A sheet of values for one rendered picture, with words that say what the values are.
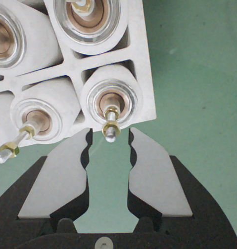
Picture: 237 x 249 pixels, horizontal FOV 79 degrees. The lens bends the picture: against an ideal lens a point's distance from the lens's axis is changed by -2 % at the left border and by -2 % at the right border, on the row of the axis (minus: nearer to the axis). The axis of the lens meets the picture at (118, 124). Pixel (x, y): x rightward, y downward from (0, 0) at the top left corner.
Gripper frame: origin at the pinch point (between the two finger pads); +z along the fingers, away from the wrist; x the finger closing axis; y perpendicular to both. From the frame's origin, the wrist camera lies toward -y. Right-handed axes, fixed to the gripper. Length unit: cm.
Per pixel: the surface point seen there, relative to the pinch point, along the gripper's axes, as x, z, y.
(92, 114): -2.9, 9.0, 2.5
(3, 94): -21.9, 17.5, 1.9
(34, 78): -14.1, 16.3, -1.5
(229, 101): 39, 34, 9
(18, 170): -40, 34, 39
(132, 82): 2.8, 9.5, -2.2
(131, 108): 2.9, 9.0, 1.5
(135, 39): 3.8, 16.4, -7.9
